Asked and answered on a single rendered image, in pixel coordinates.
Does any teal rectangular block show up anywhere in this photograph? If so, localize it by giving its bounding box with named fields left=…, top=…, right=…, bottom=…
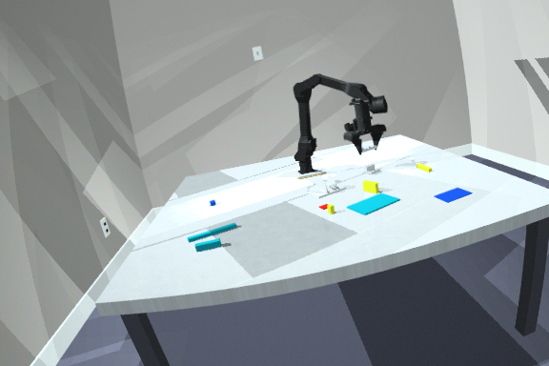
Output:
left=195, top=238, right=222, bottom=252

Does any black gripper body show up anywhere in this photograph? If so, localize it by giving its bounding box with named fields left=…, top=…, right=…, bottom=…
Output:
left=344, top=114, right=386, bottom=141

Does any blue flat rectangular pad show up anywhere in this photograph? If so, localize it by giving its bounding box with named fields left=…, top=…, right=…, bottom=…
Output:
left=434, top=188, right=471, bottom=203

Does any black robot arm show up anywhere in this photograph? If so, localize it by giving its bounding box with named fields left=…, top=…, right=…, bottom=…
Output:
left=294, top=73, right=388, bottom=174

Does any cyan long thin bar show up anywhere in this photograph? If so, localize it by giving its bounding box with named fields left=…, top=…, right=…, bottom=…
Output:
left=187, top=223, right=237, bottom=242

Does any cyan flat plate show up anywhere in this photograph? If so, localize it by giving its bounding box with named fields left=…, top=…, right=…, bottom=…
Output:
left=347, top=193, right=400, bottom=215

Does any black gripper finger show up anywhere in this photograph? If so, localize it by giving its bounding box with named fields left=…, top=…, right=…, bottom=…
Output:
left=349, top=139, right=362, bottom=155
left=370, top=132, right=384, bottom=151

